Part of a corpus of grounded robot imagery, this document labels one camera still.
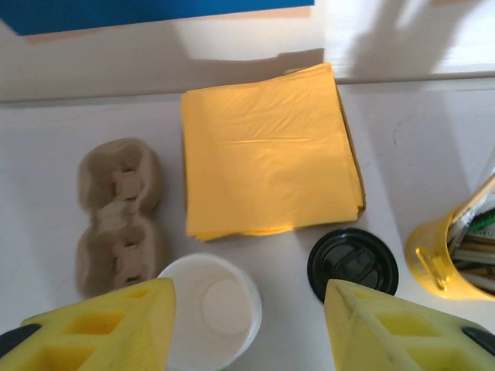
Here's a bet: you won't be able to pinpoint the yellow metal bucket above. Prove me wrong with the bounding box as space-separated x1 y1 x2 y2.
405 196 495 301

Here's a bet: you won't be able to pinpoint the stacked paper coffee cups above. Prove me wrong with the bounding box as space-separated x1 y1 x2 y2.
156 253 264 371

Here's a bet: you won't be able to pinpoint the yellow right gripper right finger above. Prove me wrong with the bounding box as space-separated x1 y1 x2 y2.
323 278 495 371

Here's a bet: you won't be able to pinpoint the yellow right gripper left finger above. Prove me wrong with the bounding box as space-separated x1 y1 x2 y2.
0 277 179 371

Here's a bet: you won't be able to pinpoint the wrapped straws bundle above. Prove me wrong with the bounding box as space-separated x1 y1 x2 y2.
446 169 495 291

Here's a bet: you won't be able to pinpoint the black cup lid stack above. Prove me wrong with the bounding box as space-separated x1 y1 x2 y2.
307 228 399 305

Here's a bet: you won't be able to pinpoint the pulp cup carrier stack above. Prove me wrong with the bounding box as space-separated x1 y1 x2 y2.
75 138 169 301

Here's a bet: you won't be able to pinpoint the yellow napkin stack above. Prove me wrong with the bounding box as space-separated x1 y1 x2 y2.
179 61 364 243

